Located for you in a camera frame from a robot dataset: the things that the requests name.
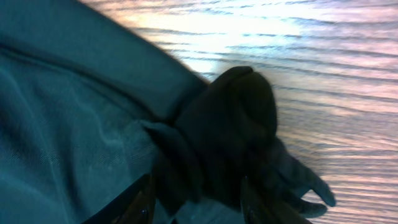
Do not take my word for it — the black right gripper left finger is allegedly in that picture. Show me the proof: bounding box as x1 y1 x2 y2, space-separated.
83 174 155 224

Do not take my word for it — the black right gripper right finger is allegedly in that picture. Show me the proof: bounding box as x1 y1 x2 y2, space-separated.
240 177 312 224

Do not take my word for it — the black shirt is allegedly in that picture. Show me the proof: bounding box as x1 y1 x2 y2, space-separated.
1 0 336 223

